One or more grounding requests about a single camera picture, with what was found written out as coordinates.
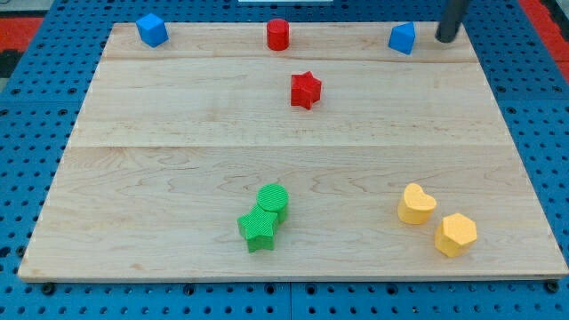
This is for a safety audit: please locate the yellow hexagon block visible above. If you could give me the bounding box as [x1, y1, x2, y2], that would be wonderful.
[435, 212, 477, 258]

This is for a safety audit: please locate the green cylinder block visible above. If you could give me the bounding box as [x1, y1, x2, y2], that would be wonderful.
[257, 184, 289, 224]

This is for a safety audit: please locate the green star block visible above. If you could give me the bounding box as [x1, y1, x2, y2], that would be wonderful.
[236, 204, 278, 253]

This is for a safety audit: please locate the light wooden board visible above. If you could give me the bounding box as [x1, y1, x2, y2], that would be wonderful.
[18, 22, 568, 283]

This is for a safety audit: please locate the red star block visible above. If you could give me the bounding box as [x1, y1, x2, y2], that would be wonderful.
[290, 71, 322, 110]

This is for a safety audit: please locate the red cylinder block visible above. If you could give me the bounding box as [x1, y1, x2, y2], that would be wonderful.
[266, 19, 290, 51]

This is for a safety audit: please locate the yellow heart block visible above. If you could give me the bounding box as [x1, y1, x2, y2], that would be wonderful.
[397, 183, 437, 225]

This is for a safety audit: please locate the blue triangular prism block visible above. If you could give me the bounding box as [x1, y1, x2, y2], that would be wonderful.
[388, 22, 415, 55]

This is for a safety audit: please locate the blue cube block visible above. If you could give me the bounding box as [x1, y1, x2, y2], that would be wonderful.
[135, 13, 169, 47]

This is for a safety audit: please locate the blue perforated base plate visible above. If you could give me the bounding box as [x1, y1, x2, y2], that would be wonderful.
[1, 1, 568, 319]

